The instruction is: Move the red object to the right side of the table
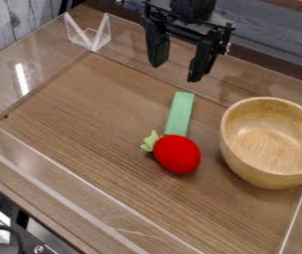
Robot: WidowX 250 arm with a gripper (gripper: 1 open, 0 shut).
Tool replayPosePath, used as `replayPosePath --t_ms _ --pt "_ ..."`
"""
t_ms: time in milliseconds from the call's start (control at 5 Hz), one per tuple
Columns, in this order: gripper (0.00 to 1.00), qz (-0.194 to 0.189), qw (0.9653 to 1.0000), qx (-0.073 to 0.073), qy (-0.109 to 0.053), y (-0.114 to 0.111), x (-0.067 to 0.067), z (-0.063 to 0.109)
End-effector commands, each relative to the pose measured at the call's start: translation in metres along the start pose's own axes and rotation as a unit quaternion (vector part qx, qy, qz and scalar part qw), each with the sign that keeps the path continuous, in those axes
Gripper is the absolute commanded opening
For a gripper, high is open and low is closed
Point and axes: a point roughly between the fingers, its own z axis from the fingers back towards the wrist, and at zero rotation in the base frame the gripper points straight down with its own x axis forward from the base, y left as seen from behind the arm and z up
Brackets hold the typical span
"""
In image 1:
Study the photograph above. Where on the clear acrylic tray wall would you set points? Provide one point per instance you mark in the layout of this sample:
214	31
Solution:
92	220

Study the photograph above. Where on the wooden bowl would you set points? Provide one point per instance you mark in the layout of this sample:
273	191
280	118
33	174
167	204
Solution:
261	142

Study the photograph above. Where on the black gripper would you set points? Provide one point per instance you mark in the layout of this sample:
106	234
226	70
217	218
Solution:
191	20

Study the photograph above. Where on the green rectangular block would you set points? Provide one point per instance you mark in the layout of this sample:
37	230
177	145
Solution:
179	115

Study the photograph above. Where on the red plush strawberry toy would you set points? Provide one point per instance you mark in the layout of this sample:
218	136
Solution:
175	152

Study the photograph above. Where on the clear acrylic corner bracket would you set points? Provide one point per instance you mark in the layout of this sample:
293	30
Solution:
88	38

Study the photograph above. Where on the black metal table frame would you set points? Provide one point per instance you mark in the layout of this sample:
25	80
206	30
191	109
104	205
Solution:
39	240

